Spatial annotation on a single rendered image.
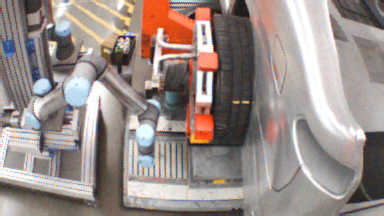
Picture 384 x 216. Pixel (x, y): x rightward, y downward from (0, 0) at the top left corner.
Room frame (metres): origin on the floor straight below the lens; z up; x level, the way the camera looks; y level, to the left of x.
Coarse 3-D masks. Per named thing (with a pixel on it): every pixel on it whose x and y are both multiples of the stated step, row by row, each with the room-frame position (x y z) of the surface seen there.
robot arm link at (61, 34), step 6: (60, 24) 1.61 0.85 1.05; (66, 24) 1.61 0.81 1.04; (54, 30) 1.57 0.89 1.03; (60, 30) 1.55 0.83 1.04; (66, 30) 1.56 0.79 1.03; (54, 36) 1.55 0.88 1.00; (60, 36) 1.54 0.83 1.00; (66, 36) 1.56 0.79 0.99; (60, 42) 1.54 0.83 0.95; (66, 42) 1.55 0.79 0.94
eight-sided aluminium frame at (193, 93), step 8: (200, 24) 1.51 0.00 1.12; (208, 24) 1.52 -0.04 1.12; (200, 32) 1.44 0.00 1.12; (208, 32) 1.45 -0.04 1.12; (200, 40) 1.38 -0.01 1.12; (208, 40) 1.39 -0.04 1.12; (200, 48) 1.32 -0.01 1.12; (208, 48) 1.33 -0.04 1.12; (200, 72) 1.25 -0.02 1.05; (208, 72) 1.25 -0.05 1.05; (200, 80) 1.22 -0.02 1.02; (208, 80) 1.23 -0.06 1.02; (200, 88) 1.20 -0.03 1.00; (208, 88) 1.20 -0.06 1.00; (192, 96) 1.49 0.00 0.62; (200, 96) 1.18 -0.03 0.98; (208, 96) 1.18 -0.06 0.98; (192, 104) 1.44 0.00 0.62; (200, 104) 1.16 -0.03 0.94; (208, 104) 1.17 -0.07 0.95; (192, 112) 1.39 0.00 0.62; (200, 112) 1.39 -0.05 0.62; (208, 112) 1.17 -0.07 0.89; (192, 120) 1.33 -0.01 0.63; (192, 128) 1.18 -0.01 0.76
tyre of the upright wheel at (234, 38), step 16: (224, 16) 1.60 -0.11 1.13; (224, 32) 1.40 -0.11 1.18; (240, 32) 1.42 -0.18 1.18; (224, 48) 1.31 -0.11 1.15; (240, 48) 1.33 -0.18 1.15; (224, 64) 1.24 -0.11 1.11; (240, 64) 1.26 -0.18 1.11; (224, 80) 1.20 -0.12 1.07; (240, 80) 1.21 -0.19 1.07; (224, 96) 1.16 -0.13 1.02; (240, 96) 1.17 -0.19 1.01; (224, 112) 1.13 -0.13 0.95; (240, 112) 1.14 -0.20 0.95; (224, 128) 1.12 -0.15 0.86; (240, 128) 1.12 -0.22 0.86
